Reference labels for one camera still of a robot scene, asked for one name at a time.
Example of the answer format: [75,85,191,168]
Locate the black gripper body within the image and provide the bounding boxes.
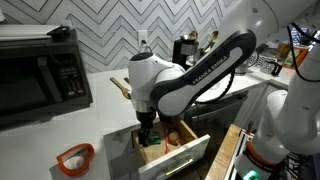
[136,111,156,147]

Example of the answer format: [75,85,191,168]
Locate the white drawer with gold handle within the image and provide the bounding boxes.
[131,119,210,180]

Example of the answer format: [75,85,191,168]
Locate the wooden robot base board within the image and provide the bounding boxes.
[205,124,241,180]

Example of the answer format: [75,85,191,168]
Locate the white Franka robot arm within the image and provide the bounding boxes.
[129,0,320,180]

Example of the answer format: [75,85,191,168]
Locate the light wooden spoon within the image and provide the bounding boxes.
[110,77,131,99]

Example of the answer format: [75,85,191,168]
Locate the red plastic spoon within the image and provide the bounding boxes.
[164,129,170,154]

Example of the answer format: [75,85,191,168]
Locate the green card packet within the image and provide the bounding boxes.
[148,131,161,145]

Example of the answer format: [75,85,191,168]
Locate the black coffee maker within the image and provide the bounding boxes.
[172,35,199,70]

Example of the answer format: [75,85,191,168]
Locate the red heart cookie cutter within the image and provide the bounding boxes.
[56,143,95,177]

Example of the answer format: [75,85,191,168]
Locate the steel utensil holder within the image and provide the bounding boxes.
[200,30,219,53]

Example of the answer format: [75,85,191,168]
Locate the grey lower cabinet drawers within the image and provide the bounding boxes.
[234,82,283,130]

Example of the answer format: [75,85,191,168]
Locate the black microwave oven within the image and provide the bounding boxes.
[0,29,93,126]

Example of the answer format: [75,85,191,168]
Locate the white tray on microwave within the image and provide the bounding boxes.
[0,24,58,41]

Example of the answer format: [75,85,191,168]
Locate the white wall outlet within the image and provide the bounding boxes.
[138,30,148,45]

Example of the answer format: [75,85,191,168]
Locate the wire dish basket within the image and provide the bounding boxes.
[256,55,282,76]

